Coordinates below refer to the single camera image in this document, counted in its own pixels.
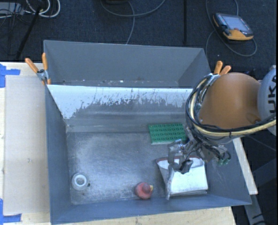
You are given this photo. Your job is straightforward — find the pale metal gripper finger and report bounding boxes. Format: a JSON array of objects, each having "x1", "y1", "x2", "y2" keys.
[
  {"x1": 165, "y1": 141, "x2": 185, "y2": 200},
  {"x1": 176, "y1": 157, "x2": 194, "y2": 175}
]

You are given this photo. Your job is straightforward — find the white flat packet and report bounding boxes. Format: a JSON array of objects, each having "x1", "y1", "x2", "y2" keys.
[{"x1": 155, "y1": 157, "x2": 209, "y2": 197}]

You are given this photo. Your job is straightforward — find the dark green flat block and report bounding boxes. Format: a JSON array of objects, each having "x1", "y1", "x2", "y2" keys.
[{"x1": 148, "y1": 122, "x2": 189, "y2": 145}]

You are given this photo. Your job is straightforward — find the red and yellow toy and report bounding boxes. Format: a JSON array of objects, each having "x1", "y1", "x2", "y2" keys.
[{"x1": 134, "y1": 181, "x2": 154, "y2": 200}]

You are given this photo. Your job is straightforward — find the grey metal bin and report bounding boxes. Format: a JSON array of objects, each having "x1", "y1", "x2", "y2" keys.
[{"x1": 43, "y1": 40, "x2": 253, "y2": 225}]

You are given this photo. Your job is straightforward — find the pale flat board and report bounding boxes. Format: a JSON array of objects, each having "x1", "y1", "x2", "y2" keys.
[{"x1": 2, "y1": 75, "x2": 52, "y2": 217}]

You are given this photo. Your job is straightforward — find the clear tape ring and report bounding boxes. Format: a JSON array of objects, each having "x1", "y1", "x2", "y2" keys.
[{"x1": 71, "y1": 172, "x2": 89, "y2": 192}]

